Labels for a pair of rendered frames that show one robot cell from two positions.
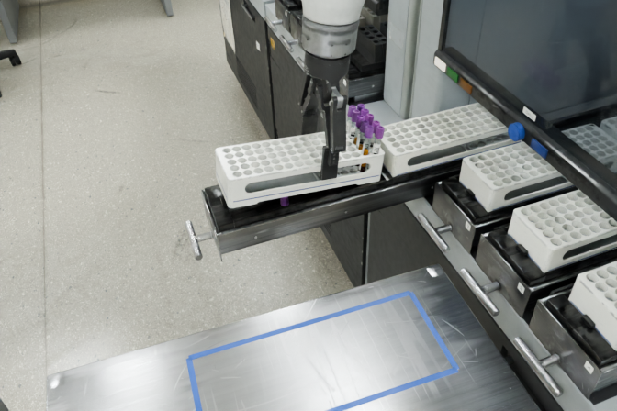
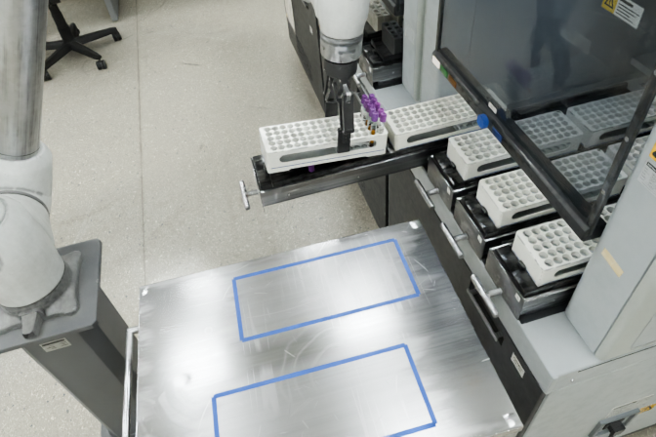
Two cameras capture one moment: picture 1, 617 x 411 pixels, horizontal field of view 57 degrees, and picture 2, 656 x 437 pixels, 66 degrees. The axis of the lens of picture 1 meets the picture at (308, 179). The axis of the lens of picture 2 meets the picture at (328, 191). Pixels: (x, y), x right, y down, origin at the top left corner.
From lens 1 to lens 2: 0.21 m
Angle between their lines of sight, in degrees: 8
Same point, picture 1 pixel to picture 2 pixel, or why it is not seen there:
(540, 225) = (498, 192)
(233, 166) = (271, 141)
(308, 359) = (315, 283)
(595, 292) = (526, 244)
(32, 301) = (134, 234)
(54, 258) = (149, 201)
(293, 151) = (317, 131)
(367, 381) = (354, 299)
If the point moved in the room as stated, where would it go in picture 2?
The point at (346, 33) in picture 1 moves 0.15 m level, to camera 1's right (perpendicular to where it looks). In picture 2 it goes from (351, 45) to (427, 41)
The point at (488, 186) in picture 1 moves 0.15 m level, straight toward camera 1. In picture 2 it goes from (464, 161) to (445, 207)
